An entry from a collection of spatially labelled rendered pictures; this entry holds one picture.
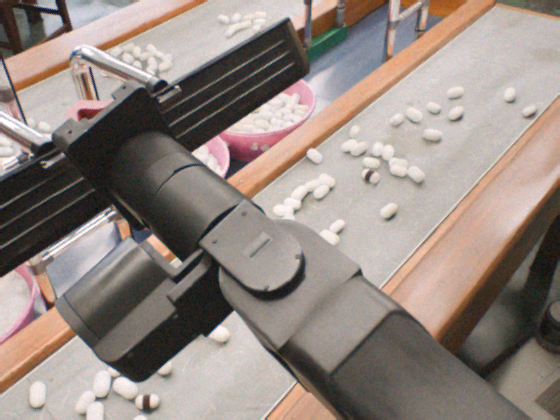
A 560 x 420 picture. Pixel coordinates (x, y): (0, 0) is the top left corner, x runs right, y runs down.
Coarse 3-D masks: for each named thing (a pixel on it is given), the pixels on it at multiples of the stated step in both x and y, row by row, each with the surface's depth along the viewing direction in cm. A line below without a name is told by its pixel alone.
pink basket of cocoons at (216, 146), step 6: (216, 138) 118; (204, 144) 122; (210, 144) 120; (216, 144) 119; (222, 144) 117; (210, 150) 121; (216, 150) 119; (222, 150) 117; (216, 156) 119; (222, 156) 117; (228, 156) 113; (222, 162) 117; (228, 162) 112; (222, 168) 116; (222, 174) 109
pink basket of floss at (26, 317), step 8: (24, 264) 97; (24, 272) 98; (32, 280) 95; (32, 288) 95; (32, 296) 89; (32, 304) 92; (24, 312) 87; (32, 312) 93; (16, 320) 86; (24, 320) 89; (32, 320) 96; (8, 328) 85; (16, 328) 87; (0, 336) 84; (8, 336) 86; (0, 344) 86
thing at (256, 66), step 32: (288, 32) 77; (224, 64) 71; (256, 64) 74; (288, 64) 77; (160, 96) 65; (192, 96) 68; (224, 96) 71; (256, 96) 74; (192, 128) 68; (224, 128) 71; (32, 160) 57; (0, 192) 55; (32, 192) 57; (64, 192) 58; (0, 224) 55; (32, 224) 56; (64, 224) 58; (0, 256) 54; (32, 256) 57
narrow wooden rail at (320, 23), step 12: (324, 0) 165; (336, 0) 165; (348, 0) 165; (360, 0) 170; (372, 0) 175; (384, 0) 181; (312, 12) 160; (324, 12) 159; (348, 12) 168; (360, 12) 173; (372, 12) 179; (300, 24) 155; (312, 24) 157; (324, 24) 161; (348, 24) 171; (300, 36) 155; (312, 36) 159
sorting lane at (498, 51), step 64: (448, 64) 141; (512, 64) 140; (384, 128) 123; (448, 128) 122; (512, 128) 121; (384, 192) 108; (448, 192) 108; (384, 256) 97; (64, 384) 82; (192, 384) 81; (256, 384) 80
